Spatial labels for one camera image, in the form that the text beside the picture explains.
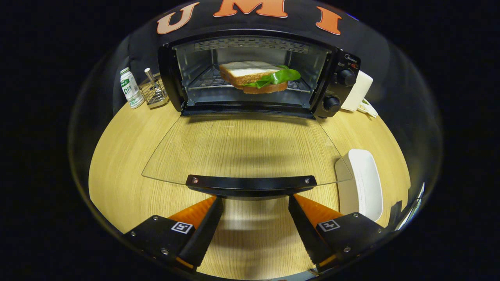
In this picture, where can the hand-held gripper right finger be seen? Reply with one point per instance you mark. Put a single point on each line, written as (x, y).
(306, 234)

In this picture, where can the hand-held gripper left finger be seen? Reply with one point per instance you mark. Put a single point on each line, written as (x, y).
(205, 234)

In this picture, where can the black toaster oven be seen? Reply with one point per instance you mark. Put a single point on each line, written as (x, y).
(336, 91)

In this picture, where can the lettuce sandwich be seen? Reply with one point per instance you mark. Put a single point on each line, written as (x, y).
(246, 76)

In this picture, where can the white pop-up toaster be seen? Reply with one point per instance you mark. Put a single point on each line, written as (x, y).
(357, 91)

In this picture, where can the small white tray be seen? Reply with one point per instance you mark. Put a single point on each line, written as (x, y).
(363, 183)

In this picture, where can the white divided bean dish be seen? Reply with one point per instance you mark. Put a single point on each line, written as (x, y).
(369, 110)

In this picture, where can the white bottle green label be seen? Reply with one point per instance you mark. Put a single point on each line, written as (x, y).
(131, 89)

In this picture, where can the metal utensil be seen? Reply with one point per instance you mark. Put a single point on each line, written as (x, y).
(150, 76)

